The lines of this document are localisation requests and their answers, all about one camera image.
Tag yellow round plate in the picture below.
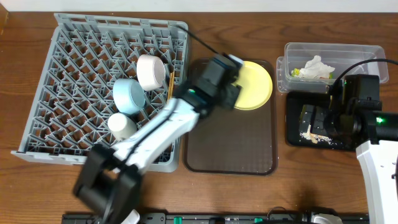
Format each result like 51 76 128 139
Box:
233 61 273 110

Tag green snack wrapper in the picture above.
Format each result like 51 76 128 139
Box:
291 68 333 79

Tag white napkin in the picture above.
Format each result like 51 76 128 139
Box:
297 55 335 79

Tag white pink bowl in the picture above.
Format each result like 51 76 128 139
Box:
137 55 165 91

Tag light blue bowl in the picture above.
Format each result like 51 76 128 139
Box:
113 78 146 116

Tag small white cup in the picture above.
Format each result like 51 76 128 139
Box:
107 113 137 141

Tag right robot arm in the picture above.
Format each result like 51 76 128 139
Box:
299 75 397 223

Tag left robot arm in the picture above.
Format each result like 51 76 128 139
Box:
73 82 242 223

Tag black waste tray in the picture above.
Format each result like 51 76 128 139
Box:
285 91 355 152

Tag spilled rice leftovers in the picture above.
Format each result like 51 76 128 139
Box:
299 124 342 148

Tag dark brown serving tray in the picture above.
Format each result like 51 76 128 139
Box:
183 57 279 176

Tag clear plastic bin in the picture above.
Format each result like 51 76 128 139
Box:
276 42 386 93

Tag grey plastic dish rack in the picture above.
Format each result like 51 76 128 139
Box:
14 13 189 165

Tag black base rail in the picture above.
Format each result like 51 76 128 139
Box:
61 212 371 224

